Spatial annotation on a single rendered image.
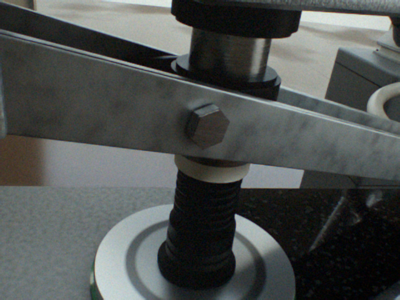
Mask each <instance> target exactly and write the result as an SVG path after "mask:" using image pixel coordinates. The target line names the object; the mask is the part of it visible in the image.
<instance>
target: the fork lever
mask: <svg viewBox="0 0 400 300"><path fill-rule="evenodd" d="M130 56H182V55H180V54H176V53H173V52H170V51H165V50H163V49H161V48H158V47H154V46H150V45H148V44H144V43H141V42H137V41H133V40H130V39H127V38H124V37H120V36H116V35H113V34H112V33H111V34H110V33H109V32H105V31H102V30H98V29H94V28H92V27H88V26H83V25H81V24H78V23H75V22H71V21H67V20H64V19H60V18H57V17H54V16H50V15H47V14H43V13H40V12H37V11H32V10H30V9H26V8H23V7H20V6H18V5H16V6H15V4H11V3H9V2H5V1H1V0H0V57H1V69H2V80H3V86H4V98H5V104H6V115H7V126H8V132H7V134H11V135H17V136H27V137H33V138H44V139H55V140H60V141H66V142H71V143H82V144H93V145H99V146H110V147H115V148H126V149H137V150H143V151H154V153H164V154H175V155H182V156H192V157H199V158H209V159H220V160H227V161H237V163H248V164H259V165H265V166H276V167H282V168H292V169H303V170H309V171H314V172H320V173H331V174H342V175H347V176H358V177H364V178H375V179H385V180H392V181H400V122H396V121H393V120H390V119H386V118H384V117H381V116H378V115H375V114H371V113H368V112H364V111H360V110H358V109H356V108H353V107H349V106H345V105H343V104H338V103H336V102H332V101H328V100H327V99H323V98H321V97H317V96H313V95H310V94H306V93H303V92H300V91H298V90H295V89H291V88H288V87H284V86H280V89H279V94H278V98H277V101H272V100H269V99H264V98H261V97H257V96H252V95H249V94H244V93H243V92H239V91H234V90H232V89H227V88H223V87H219V86H214V85H212V84H207V83H206V82H202V81H197V80H193V79H189V78H186V77H182V76H177V75H173V74H169V73H166V72H164V71H160V70H156V69H152V68H149V67H144V66H140V65H137V64H132V63H129V62H127V59H128V57H130Z"/></svg>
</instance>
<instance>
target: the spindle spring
mask: <svg viewBox="0 0 400 300"><path fill-rule="evenodd" d="M176 177H177V179H176V188H175V195H174V205H173V211H172V215H173V217H174V220H175V222H176V223H177V224H179V225H180V226H181V227H182V228H184V229H186V230H187V231H191V232H193V233H198V234H215V233H220V232H222V231H225V229H227V228H229V227H230V226H231V224H232V223H233V221H234V215H236V211H237V205H238V199H239V192H240V189H241V184H242V181H243V179H240V180H237V181H236V182H229V183H213V182H204V181H201V180H199V179H194V178H193V177H190V176H187V175H186V174H184V173H183V172H181V170H180V169H179V168H178V169H177V175H176ZM207 186H208V187H207Z"/></svg>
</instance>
